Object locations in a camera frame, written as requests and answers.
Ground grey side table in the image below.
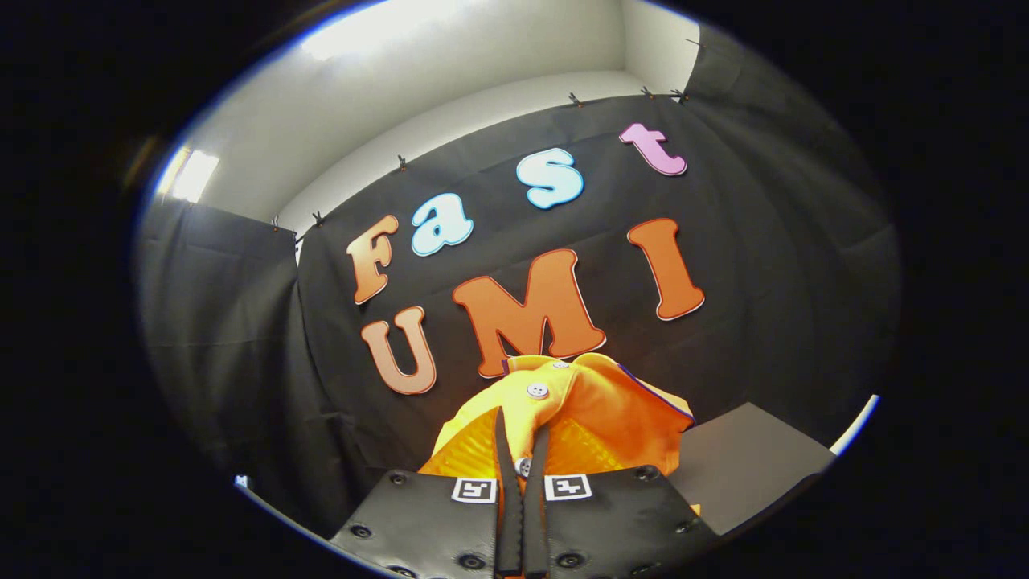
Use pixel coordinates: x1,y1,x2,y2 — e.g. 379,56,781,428
667,402,837,536

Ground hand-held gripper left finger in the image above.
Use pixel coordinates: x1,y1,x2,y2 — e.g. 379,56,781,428
330,406,525,579

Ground black backdrop cloth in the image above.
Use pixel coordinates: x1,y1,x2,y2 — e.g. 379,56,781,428
293,92,845,540

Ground yellow polo shirt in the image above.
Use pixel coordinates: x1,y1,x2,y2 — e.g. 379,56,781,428
418,352,696,483

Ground row of black cloth clips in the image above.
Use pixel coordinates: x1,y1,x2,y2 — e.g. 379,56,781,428
269,36,700,230

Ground plain black side cloth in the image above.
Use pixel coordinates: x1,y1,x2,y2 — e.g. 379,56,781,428
133,197,346,515
683,24,901,443

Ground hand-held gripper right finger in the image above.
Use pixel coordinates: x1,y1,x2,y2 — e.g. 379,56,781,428
524,426,720,579

